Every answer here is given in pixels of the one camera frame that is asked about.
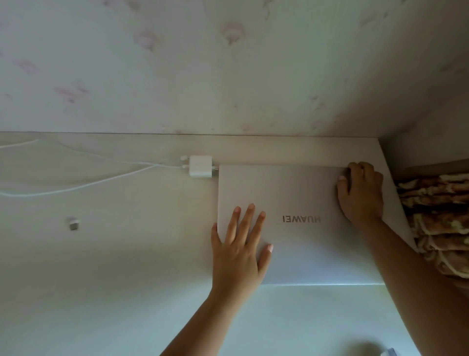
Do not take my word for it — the person's right hand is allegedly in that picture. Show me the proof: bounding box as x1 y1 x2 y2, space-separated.
336 161 384 229

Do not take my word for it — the person's left hand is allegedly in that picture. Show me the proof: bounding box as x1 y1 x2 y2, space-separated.
211 203 274 298

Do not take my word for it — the silver laptop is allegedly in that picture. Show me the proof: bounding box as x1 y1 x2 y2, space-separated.
217 164 418 286

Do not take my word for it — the person's left forearm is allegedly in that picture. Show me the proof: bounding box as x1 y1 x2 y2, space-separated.
160 291 258 356

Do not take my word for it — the person's right forearm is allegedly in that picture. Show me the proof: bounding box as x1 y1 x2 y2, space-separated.
361 217 469 356

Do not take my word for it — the white power adapter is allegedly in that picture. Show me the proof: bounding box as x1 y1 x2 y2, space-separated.
180 155 220 179

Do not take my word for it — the brown patterned blanket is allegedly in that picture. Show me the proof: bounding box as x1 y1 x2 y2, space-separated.
395 172 469 279

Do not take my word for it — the white charging cable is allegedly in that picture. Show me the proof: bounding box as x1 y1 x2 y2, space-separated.
0 139 184 168
0 164 189 198

